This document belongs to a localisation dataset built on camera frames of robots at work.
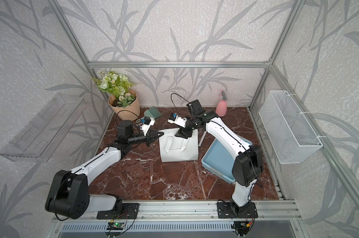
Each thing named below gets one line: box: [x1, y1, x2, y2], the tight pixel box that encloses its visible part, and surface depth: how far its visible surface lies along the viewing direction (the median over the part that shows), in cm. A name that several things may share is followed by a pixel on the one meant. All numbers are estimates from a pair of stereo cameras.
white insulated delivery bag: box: [157, 127, 199, 163], surface depth 84 cm
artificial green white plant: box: [92, 70, 137, 109], surface depth 96 cm
